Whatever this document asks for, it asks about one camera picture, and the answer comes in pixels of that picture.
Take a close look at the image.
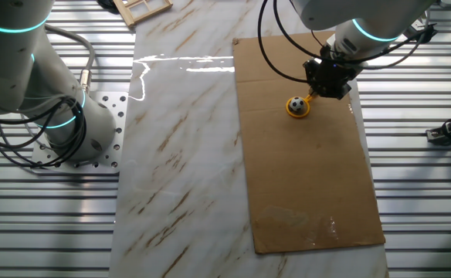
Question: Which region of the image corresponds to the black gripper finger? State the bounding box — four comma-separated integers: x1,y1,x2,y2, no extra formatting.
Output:
303,71,320,96
317,84,352,100

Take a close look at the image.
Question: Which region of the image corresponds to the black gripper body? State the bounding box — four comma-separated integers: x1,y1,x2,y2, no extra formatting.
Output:
303,57,360,89

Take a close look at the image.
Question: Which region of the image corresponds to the yellow bubble ring wand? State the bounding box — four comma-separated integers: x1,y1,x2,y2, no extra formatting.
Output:
285,92,320,119

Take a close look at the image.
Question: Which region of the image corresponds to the small black white soccer ball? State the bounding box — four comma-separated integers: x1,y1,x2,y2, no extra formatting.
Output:
289,96,307,114

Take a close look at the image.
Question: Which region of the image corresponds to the brown cardboard sheet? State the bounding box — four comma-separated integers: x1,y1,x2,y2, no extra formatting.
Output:
232,30,386,255

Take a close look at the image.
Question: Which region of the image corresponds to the white marble slab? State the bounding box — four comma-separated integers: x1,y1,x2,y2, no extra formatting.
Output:
108,0,389,278

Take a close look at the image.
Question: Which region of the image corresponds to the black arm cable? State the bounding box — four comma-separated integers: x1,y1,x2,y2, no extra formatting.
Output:
273,0,439,73
256,0,310,84

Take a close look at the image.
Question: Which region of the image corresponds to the wrist camera with grey bracket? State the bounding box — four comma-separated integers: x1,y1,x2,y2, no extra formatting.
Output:
402,17,439,46

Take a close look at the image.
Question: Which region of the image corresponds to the metal corner bracket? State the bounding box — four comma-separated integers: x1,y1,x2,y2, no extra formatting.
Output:
426,129,449,146

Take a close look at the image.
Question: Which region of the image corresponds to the wooden window frame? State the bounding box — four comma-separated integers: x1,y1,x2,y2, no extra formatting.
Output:
112,0,174,28

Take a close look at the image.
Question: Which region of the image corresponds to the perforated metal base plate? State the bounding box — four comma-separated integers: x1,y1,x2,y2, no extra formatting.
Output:
31,91,129,175

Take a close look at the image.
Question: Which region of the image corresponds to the thick grey base cable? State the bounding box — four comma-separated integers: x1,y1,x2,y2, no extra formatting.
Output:
42,23,97,94

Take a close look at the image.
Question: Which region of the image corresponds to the black base cable bundle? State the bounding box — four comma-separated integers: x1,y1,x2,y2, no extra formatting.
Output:
0,96,88,169

